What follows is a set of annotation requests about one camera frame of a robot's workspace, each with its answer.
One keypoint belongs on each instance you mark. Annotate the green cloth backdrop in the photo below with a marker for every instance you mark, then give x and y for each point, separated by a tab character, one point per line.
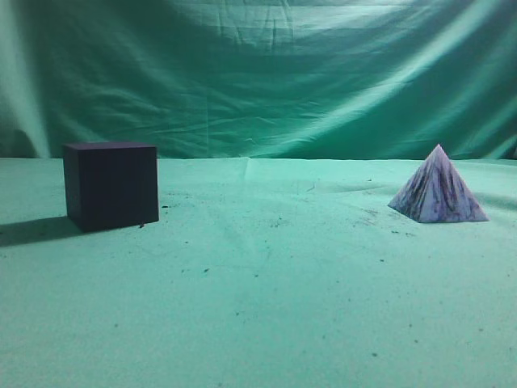
261	79

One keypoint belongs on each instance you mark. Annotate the dark purple cube block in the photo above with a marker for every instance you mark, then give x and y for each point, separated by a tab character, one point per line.
110	185

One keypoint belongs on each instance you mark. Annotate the white purple marbled square pyramid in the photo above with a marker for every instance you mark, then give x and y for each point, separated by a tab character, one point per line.
436	193

